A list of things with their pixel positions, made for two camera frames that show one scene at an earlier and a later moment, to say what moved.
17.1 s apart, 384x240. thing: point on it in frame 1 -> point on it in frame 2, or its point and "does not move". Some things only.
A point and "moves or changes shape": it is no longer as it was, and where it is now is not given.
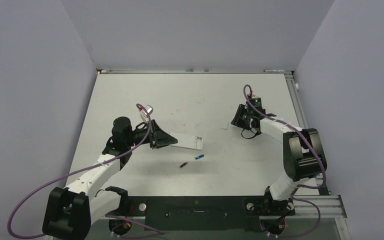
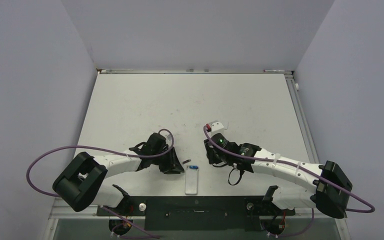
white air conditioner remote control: [187, 141] -> [191, 183]
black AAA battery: [184, 164] moves or changes shape
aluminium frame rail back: [145, 71] does not move
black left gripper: [159, 138] -> [172, 166]
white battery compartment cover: [224, 124] does not move
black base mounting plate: [207, 213] does not move
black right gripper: [238, 121] -> [213, 159]
